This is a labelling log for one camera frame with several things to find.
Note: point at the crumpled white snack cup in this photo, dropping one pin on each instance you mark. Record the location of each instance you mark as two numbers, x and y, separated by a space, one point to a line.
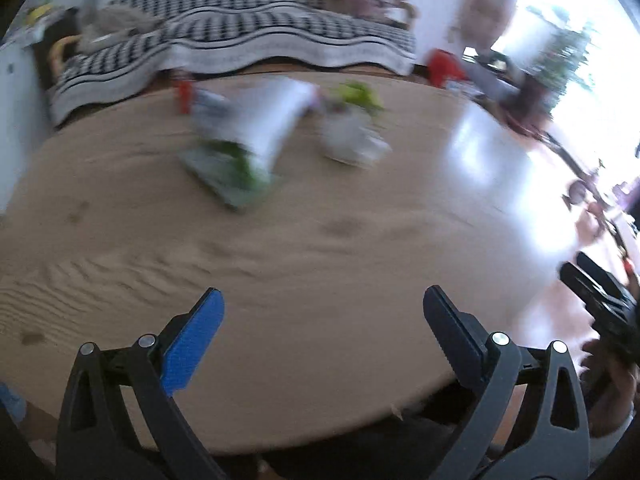
346 136

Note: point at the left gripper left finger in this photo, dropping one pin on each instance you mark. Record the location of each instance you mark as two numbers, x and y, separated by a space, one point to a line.
119 419

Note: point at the black white striped blanket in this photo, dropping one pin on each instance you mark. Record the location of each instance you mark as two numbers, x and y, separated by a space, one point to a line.
212 37

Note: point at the pink patterned cushion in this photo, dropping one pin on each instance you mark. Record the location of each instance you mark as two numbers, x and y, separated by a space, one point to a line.
397 13

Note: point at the yellow green snack wrapper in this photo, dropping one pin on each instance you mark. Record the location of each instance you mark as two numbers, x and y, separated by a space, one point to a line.
359 94

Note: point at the child tricycle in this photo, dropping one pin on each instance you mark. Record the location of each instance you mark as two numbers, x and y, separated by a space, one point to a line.
611 209

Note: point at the red cigarette box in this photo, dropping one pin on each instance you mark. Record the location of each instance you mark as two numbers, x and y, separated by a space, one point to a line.
184 91

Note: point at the beige clothing pile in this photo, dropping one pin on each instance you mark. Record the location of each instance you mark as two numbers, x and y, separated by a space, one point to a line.
101 27

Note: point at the silver green cigarette carton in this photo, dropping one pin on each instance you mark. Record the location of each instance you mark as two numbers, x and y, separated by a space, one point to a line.
228 170

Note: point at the white cabinet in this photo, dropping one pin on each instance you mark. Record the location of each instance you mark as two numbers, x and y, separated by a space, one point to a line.
25 122

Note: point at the yellow box on cabinet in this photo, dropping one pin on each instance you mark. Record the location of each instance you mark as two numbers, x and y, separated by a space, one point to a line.
34 14

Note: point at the potted plant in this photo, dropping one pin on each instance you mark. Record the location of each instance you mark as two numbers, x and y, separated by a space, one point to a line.
546 82

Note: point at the red plastic bag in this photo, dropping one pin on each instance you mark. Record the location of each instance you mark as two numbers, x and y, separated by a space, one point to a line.
443 66

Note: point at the white paper bag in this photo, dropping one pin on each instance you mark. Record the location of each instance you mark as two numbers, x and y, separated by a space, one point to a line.
253 125

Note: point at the person's right hand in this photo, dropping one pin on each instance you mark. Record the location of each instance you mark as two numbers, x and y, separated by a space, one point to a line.
613 404

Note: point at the wooden sofa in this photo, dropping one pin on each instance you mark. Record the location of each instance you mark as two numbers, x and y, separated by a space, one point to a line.
210 41

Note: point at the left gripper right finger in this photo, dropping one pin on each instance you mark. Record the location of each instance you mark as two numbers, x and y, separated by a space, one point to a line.
550 437

